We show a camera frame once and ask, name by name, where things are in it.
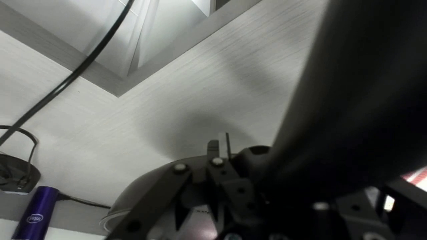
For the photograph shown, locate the grey drawer cabinet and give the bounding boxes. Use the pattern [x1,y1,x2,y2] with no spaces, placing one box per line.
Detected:
[0,0,155,78]

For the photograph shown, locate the thin black cord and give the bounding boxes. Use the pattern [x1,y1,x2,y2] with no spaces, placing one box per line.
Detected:
[0,125,40,187]

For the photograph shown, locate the dark frying pan black handle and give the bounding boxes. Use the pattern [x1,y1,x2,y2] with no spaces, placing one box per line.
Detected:
[101,0,427,240]

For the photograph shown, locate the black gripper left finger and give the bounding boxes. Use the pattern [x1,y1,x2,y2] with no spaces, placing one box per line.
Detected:
[105,131,268,240]

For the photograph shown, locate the black round base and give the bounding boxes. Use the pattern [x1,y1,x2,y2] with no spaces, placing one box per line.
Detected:
[0,151,42,193]

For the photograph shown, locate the blue cylindrical object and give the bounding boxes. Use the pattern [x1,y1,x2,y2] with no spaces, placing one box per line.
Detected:
[10,185,61,240]

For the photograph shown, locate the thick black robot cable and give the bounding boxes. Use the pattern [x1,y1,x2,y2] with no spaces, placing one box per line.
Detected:
[0,0,136,146]

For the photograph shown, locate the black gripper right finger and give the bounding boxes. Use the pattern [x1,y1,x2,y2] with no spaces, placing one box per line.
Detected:
[311,181,427,240]

